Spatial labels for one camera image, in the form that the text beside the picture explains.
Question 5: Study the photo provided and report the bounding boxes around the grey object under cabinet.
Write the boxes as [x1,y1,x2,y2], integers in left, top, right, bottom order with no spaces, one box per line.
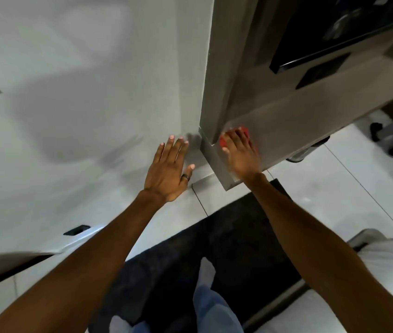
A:
[286,136,331,163]

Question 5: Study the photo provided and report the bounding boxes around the person's right hand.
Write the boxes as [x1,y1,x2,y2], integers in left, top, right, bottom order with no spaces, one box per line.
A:
[219,127,262,183]

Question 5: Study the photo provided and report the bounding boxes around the light wood kitchen cabinet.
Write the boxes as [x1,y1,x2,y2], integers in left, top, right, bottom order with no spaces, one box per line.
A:
[199,0,393,192]

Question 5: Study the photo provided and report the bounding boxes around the white bed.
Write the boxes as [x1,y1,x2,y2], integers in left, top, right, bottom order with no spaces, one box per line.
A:
[243,228,393,333]

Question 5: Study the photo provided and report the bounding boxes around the blue jeans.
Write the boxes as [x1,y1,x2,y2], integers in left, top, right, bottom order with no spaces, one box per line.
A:
[131,286,244,333]

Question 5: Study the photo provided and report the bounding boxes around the red cleaning cloth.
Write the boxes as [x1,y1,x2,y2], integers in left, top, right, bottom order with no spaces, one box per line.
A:
[219,126,253,149]

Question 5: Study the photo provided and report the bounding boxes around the person's left forearm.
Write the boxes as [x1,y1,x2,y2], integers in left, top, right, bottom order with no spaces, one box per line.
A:
[0,189,166,333]

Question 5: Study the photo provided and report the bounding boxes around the person's left hand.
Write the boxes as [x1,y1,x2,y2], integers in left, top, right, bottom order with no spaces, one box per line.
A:
[144,135,196,204]

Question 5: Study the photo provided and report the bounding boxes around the white sock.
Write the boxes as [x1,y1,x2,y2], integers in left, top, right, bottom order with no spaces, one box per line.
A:
[196,257,217,292]
[109,315,133,333]

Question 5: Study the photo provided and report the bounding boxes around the person's right forearm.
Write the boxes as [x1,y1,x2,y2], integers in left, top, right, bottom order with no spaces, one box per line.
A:
[244,173,393,333]

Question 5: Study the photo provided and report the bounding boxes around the white ledge panel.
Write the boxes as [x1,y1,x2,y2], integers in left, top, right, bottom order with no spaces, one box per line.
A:
[0,225,105,296]

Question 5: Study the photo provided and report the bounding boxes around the dark grey floor rug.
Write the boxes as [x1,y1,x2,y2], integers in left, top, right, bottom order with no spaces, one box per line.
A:
[88,178,305,333]

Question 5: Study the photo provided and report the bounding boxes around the black wall socket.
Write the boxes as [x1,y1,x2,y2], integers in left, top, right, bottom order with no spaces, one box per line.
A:
[63,225,91,236]

